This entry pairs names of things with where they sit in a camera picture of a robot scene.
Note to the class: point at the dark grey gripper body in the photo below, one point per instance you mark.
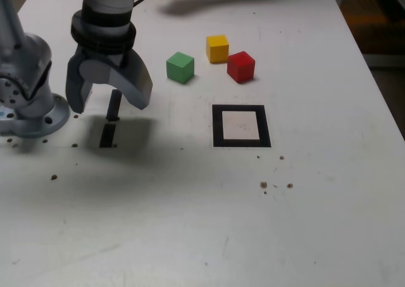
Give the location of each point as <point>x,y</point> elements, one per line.
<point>104,54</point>

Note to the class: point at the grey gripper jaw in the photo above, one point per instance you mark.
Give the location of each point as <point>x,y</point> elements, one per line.
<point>136,84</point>
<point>76,84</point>

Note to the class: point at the green cube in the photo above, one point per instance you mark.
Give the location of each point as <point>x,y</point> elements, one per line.
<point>179,68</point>

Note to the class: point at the yellow cube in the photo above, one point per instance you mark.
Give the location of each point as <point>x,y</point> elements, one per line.
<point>217,49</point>

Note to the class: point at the red cube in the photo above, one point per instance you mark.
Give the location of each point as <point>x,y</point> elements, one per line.
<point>240,66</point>

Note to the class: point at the black tape square outline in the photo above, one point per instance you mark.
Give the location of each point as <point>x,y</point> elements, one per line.
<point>216,125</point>

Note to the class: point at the black tape strip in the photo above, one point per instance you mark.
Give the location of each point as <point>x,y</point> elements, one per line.
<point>107,135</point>

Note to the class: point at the grey floor rail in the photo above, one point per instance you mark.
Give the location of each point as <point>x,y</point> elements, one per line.
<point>384,60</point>

